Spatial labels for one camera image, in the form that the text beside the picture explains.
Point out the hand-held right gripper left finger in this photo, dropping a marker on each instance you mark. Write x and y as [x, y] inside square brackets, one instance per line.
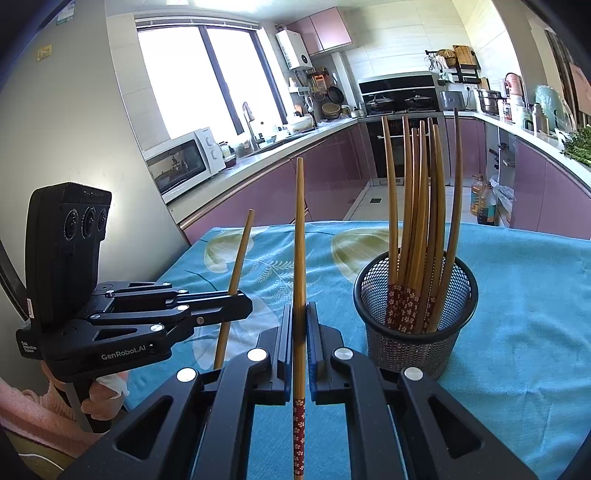
[287, 355]

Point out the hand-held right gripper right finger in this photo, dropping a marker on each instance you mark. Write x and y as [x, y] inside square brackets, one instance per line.
[311, 364]

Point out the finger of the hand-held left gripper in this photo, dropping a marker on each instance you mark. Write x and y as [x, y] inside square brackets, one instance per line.
[221, 309]
[138, 294]

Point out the wooden chopstick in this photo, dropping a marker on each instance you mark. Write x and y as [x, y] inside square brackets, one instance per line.
[241, 254]
[299, 254]

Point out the black mesh utensil holder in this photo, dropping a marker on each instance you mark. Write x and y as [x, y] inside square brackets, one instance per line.
[415, 346]

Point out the bunch of wooden chopsticks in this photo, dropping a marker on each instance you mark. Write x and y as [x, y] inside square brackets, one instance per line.
[425, 207]

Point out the person's left forearm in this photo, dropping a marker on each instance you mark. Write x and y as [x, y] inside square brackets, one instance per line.
[37, 415]

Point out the person's left hand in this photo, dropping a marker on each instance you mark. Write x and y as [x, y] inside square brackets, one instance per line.
[106, 399]

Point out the pink kitchen base cabinet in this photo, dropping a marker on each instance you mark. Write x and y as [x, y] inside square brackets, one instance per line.
[277, 184]
[545, 184]

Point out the white microwave oven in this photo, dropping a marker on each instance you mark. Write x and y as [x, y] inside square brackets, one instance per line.
[184, 161]

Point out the grey refrigerator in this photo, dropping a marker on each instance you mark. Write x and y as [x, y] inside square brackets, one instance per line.
[83, 115]

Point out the kitchen sink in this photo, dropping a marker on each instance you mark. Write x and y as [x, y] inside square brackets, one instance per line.
[281, 141]

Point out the steel faucet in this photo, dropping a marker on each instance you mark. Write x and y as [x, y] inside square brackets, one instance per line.
[250, 124]

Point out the white clay pot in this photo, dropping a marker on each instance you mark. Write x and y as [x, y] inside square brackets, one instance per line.
[300, 123]

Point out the blue floral tablecloth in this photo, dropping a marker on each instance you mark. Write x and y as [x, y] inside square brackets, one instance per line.
[508, 300]

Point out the kitchen window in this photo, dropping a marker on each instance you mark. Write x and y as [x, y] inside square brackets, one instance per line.
[198, 83]

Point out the black integrated stove oven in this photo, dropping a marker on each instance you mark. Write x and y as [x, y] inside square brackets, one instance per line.
[374, 147]

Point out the woven basket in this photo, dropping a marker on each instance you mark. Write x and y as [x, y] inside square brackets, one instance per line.
[331, 110]

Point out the cooking oil bottle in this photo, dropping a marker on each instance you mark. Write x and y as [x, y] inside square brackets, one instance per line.
[488, 205]
[478, 194]

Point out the hanging black pan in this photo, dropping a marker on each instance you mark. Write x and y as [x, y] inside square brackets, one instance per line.
[335, 94]

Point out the clear plastic bag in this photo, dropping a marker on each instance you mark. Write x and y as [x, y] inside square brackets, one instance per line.
[503, 194]

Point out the pot with glass lid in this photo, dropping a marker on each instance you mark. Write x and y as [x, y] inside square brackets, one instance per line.
[379, 104]
[419, 102]

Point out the white water heater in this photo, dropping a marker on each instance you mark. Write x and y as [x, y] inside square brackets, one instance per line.
[293, 50]

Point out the steel stock pot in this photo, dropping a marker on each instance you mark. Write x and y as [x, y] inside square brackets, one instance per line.
[490, 101]

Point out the white jar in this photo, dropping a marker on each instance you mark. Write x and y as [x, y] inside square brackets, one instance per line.
[522, 116]

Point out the steel thermos bottle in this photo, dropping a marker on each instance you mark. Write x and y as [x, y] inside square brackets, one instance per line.
[537, 117]

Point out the leafy green vegetables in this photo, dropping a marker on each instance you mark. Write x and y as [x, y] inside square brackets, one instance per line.
[579, 147]

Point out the wooden cutting board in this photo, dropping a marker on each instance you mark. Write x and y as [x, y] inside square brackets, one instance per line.
[464, 55]

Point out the pink kettle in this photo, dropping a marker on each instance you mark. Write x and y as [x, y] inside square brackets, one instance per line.
[514, 84]

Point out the mint green covered appliance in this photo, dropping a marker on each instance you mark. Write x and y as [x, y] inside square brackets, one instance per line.
[556, 106]

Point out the pink wall cabinet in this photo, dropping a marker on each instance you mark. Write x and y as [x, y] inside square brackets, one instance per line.
[323, 30]

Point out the black wall rack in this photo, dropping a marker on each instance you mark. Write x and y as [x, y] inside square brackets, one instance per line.
[455, 74]

